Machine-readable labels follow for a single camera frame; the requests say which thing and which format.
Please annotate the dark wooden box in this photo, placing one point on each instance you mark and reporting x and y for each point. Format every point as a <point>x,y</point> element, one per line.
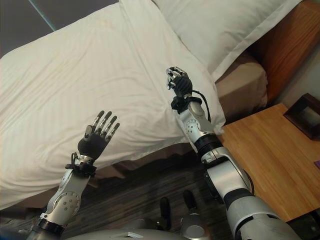
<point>305,115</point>

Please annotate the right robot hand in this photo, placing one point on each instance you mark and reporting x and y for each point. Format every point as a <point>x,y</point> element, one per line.
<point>181,83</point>

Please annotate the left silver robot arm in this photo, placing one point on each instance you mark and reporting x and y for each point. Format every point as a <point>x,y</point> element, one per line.
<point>62,195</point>

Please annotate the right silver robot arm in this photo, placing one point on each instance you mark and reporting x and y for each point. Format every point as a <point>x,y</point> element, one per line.
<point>225,180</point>

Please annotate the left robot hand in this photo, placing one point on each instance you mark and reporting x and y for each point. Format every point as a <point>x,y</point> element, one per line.
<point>93,142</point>

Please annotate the wooden headboard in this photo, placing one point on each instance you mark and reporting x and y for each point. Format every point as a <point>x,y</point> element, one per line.
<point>287,47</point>

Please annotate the white pillow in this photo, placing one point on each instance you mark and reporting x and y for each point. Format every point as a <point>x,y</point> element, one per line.
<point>220,27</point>

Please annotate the white striped duvet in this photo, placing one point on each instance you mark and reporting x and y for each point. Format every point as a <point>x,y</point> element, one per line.
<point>82,100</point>

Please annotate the wooden nightstand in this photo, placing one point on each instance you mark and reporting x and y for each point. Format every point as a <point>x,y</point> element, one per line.
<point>277,160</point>

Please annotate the purple card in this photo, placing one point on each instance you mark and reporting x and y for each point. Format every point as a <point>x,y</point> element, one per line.
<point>317,163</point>

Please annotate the silver robot body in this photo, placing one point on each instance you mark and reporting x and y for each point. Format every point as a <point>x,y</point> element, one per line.
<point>150,222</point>

